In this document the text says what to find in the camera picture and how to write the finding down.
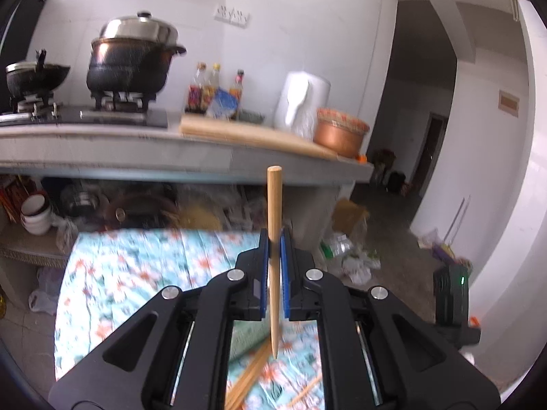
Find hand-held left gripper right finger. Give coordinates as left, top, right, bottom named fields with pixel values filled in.
left=280, top=228, right=501, bottom=410

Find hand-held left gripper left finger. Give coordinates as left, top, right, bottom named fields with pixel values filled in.
left=49, top=228, right=270, bottom=410

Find wooden chopstick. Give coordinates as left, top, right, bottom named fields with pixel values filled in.
left=290, top=375, right=324, bottom=407
left=267, top=166, right=283, bottom=359

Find pile of wooden chopsticks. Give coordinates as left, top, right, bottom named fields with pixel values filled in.
left=224, top=342, right=274, bottom=410

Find heap of plastic trash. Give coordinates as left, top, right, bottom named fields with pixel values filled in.
left=320, top=231, right=382, bottom=285

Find cardboard box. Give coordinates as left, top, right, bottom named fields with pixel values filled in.
left=332, top=199, right=370, bottom=240

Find yellowish plastic bag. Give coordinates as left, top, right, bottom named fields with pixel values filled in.
left=177, top=188, right=225, bottom=230

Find floral printed cloth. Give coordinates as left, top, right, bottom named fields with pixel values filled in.
left=53, top=228, right=325, bottom=410

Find black bags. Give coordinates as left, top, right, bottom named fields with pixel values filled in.
left=368, top=149, right=406, bottom=194

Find brown door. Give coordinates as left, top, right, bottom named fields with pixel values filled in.
left=416, top=113, right=449, bottom=197

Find wooden cutting board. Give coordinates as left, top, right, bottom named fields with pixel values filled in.
left=179, top=113, right=343, bottom=161

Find copper basin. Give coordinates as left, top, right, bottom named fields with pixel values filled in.
left=314, top=108, right=370, bottom=159

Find white electric kettle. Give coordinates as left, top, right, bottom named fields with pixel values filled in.
left=273, top=71, right=332, bottom=139

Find blue seasoning packet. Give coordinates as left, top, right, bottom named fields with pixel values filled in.
left=209, top=87, right=240, bottom=120

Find grey concrete kitchen counter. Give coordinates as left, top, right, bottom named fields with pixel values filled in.
left=0, top=122, right=374, bottom=186

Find glass sauce bottle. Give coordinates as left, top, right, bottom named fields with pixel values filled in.
left=203, top=64, right=222, bottom=114
left=187, top=63, right=208, bottom=114
left=228, top=69, right=245, bottom=116

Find steel pot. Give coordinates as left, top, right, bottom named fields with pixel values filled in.
left=60, top=186, right=107, bottom=218

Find white plastic bag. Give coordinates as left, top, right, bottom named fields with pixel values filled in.
left=28, top=265, right=65, bottom=317

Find black gas stove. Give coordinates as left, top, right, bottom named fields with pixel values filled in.
left=0, top=92, right=169, bottom=129

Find stack of white bowls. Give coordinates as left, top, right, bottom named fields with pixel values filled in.
left=19, top=194, right=54, bottom=235

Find large black cooking pot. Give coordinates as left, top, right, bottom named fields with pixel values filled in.
left=86, top=38, right=187, bottom=95

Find steel pot lid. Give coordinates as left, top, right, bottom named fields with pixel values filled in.
left=99, top=11, right=179, bottom=47

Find small black wok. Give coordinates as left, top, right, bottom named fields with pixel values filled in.
left=6, top=49, right=71, bottom=97

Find wall panel box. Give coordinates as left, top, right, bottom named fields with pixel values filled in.
left=498, top=90, right=520, bottom=117

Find white wall socket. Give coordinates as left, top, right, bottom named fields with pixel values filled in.
left=214, top=4, right=251, bottom=28

